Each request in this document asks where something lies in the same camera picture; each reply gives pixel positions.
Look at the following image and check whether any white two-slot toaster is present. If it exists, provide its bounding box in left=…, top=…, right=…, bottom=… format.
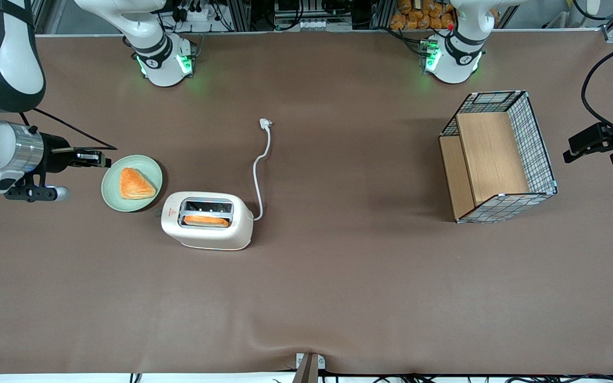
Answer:
left=161, top=191, right=254, bottom=251

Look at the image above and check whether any triangular golden pastry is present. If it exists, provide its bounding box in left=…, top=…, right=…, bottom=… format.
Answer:
left=119, top=168, right=157, bottom=201

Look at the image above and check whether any power strip with black plugs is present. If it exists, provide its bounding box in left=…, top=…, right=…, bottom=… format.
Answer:
left=175, top=0, right=218, bottom=23

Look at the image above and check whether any wire basket with wooden shelf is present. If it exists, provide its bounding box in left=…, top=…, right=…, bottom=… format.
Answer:
left=438, top=90, right=558, bottom=224

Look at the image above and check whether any bag of brown bread rolls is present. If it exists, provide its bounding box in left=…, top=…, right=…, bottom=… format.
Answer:
left=390, top=0, right=457, bottom=31

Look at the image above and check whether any white toaster power cord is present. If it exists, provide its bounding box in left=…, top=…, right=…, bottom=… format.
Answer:
left=252, top=118, right=274, bottom=222

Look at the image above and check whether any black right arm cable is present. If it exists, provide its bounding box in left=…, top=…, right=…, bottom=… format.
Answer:
left=18, top=107, right=118, bottom=153

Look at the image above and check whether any pale green round plate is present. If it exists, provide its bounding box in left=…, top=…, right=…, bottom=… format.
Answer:
left=101, top=155, right=163, bottom=213

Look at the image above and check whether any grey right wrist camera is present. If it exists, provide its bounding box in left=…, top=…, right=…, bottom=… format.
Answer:
left=4, top=173, right=71, bottom=203

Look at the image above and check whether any orange toast slice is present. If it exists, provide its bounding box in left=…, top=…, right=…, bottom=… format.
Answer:
left=183, top=214, right=230, bottom=228

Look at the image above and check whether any metal mount bracket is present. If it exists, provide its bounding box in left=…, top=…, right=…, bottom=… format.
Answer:
left=292, top=352, right=326, bottom=383

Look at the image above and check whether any white multi-socket strip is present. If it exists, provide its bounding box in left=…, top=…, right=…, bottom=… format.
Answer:
left=298, top=19, right=353, bottom=32

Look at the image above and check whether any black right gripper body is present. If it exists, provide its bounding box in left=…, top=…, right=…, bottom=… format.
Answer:
left=40, top=132, right=77, bottom=175

